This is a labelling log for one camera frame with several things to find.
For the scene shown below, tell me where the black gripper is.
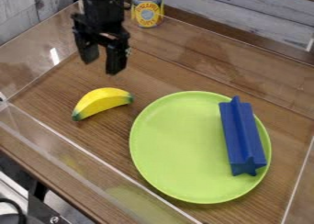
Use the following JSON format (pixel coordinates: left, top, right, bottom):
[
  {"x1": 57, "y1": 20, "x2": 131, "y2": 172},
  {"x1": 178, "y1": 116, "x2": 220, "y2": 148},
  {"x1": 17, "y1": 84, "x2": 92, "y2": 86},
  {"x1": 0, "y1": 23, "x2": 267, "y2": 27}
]
[{"x1": 71, "y1": 0, "x2": 129, "y2": 75}]

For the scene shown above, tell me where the yellow toy banana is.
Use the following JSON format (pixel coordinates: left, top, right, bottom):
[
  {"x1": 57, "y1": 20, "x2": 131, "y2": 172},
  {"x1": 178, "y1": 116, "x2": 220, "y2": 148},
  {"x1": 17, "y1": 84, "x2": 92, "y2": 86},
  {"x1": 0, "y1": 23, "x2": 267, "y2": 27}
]
[{"x1": 71, "y1": 87, "x2": 133, "y2": 121}]

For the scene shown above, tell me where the green round plate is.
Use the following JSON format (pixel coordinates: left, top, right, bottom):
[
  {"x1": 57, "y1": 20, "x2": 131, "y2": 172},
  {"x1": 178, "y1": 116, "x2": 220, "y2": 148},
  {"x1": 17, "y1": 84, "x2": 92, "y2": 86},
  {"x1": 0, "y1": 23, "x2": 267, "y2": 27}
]
[{"x1": 128, "y1": 91, "x2": 272, "y2": 204}]

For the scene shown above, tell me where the yellow labelled tin can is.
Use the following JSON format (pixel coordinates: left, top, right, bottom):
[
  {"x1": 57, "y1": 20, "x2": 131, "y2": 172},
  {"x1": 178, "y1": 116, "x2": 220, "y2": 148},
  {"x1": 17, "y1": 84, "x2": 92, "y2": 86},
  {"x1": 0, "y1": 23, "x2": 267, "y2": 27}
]
[{"x1": 131, "y1": 0, "x2": 164, "y2": 28}]

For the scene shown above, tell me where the blue star-shaped block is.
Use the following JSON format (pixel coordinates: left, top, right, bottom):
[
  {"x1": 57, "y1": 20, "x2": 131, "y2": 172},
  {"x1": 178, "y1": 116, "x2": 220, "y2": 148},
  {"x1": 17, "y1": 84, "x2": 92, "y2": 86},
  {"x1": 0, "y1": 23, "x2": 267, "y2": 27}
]
[{"x1": 218, "y1": 95, "x2": 267, "y2": 176}]

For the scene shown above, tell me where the clear acrylic front wall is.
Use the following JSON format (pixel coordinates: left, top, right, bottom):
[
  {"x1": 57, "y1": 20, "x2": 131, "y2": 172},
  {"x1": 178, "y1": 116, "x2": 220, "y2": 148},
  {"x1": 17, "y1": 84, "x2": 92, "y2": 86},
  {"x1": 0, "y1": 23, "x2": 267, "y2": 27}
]
[{"x1": 0, "y1": 102, "x2": 202, "y2": 224}]

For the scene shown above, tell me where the black cable lower left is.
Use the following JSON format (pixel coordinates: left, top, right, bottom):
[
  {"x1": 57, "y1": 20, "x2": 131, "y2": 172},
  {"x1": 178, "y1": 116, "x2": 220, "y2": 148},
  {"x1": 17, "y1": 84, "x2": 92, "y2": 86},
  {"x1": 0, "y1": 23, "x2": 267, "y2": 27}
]
[{"x1": 0, "y1": 197, "x2": 28, "y2": 224}]

